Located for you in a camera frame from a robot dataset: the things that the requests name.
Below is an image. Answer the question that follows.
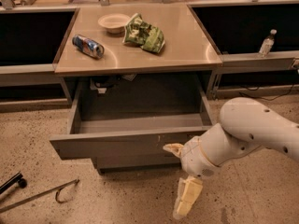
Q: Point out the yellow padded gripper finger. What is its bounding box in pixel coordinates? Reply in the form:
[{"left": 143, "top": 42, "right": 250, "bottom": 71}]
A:
[
  {"left": 163, "top": 143, "right": 184, "bottom": 157},
  {"left": 173, "top": 175, "right": 203, "bottom": 219}
]

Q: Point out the grey drawer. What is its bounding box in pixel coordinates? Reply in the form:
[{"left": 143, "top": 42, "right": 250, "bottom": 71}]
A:
[
  {"left": 92, "top": 154, "right": 180, "bottom": 174},
  {"left": 50, "top": 73, "right": 213, "bottom": 158}
]

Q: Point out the clear water bottle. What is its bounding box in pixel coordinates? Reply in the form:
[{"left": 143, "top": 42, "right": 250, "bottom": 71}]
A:
[{"left": 258, "top": 29, "right": 277, "bottom": 57}]

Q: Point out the white paper tag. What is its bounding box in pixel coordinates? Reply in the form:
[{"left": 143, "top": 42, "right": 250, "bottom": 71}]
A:
[{"left": 121, "top": 74, "right": 137, "bottom": 81}]

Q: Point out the grey bottom drawer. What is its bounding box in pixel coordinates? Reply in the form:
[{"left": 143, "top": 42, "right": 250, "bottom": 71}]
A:
[{"left": 92, "top": 154, "right": 180, "bottom": 174}]

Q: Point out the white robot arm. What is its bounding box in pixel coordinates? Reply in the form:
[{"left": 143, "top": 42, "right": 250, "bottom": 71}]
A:
[{"left": 164, "top": 97, "right": 299, "bottom": 219}]

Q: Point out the white paper bowl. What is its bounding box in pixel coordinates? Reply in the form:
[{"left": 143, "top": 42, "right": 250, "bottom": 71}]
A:
[{"left": 98, "top": 13, "right": 130, "bottom": 34}]

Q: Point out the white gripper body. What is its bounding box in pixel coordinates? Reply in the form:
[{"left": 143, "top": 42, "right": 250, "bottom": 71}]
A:
[{"left": 180, "top": 136, "right": 220, "bottom": 179}]

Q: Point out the black caster leg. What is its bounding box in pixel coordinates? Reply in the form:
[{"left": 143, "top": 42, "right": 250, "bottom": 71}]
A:
[{"left": 0, "top": 172, "right": 27, "bottom": 194}]

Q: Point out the blue soda can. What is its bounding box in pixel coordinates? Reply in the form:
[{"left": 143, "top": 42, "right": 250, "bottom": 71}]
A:
[{"left": 72, "top": 35, "right": 105, "bottom": 59}]

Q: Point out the green chip bag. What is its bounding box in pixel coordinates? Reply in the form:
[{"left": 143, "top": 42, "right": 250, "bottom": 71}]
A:
[{"left": 123, "top": 13, "right": 165, "bottom": 53}]

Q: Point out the black device in drawer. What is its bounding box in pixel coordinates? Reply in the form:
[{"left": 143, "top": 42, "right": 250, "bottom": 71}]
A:
[{"left": 90, "top": 76, "right": 121, "bottom": 94}]

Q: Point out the metal hooked rod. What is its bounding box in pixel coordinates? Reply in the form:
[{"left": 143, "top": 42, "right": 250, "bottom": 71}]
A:
[{"left": 0, "top": 178, "right": 79, "bottom": 213}]

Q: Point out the grey top drawer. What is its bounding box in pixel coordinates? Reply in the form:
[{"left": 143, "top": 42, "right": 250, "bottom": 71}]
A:
[{"left": 50, "top": 73, "right": 213, "bottom": 158}]

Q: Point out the grey drawer cabinet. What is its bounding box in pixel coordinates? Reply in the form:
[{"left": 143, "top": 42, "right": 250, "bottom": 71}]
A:
[{"left": 50, "top": 4, "right": 221, "bottom": 172}]

